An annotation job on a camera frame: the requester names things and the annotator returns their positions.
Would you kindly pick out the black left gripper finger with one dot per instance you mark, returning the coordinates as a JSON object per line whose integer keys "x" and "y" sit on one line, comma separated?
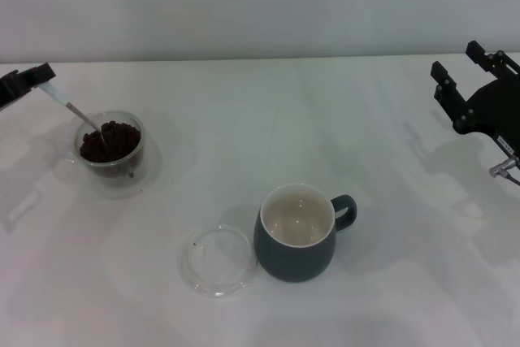
{"x": 10, "y": 98}
{"x": 32, "y": 76}

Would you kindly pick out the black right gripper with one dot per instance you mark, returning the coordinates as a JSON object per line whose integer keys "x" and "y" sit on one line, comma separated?
{"x": 499, "y": 111}

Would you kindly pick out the dark teal ceramic mug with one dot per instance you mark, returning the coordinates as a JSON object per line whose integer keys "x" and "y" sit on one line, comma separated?
{"x": 292, "y": 261}

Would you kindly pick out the shallow clear glass dish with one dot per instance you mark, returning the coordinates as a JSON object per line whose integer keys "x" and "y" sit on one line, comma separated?
{"x": 219, "y": 278}

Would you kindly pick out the clear glass saucer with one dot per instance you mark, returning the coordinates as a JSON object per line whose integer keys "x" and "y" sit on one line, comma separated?
{"x": 151, "y": 176}

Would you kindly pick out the double-wall clear glass cup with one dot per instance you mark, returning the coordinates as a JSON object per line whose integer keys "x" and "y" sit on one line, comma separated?
{"x": 122, "y": 170}

